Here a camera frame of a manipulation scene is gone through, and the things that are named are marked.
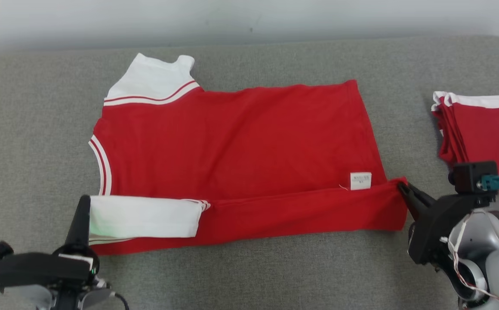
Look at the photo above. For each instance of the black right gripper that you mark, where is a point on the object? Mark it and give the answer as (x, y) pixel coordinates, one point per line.
(434, 224)

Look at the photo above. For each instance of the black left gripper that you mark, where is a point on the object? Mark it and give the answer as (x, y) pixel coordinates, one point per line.
(34, 267)

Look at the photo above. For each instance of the red shorts white band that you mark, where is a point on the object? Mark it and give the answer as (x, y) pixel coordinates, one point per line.
(486, 133)

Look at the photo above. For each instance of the red white basketball jersey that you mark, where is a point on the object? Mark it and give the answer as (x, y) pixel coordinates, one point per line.
(241, 146)

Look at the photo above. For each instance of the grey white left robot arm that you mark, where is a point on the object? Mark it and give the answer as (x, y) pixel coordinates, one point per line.
(94, 297)

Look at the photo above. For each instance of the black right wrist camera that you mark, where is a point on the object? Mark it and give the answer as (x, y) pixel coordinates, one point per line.
(471, 176)

